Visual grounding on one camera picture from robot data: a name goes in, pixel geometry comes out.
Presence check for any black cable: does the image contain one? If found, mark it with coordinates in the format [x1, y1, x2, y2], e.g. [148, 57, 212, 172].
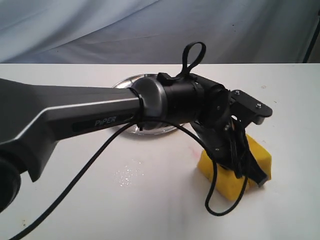
[7, 41, 251, 240]

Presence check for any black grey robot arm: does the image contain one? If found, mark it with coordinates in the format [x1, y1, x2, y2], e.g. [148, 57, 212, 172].
[0, 73, 272, 210]

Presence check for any grey backdrop cloth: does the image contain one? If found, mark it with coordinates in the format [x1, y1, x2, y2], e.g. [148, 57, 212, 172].
[0, 0, 320, 64]

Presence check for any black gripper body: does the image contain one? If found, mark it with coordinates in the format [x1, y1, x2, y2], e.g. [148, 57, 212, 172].
[193, 118, 250, 175]

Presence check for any yellow sponge block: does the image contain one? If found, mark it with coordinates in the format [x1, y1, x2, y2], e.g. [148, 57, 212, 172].
[197, 134, 272, 201]

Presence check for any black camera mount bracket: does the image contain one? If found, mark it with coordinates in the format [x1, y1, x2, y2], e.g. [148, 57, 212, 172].
[230, 90, 273, 128]

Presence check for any round steel plate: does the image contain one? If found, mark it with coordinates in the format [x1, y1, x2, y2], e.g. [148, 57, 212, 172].
[113, 73, 177, 135]

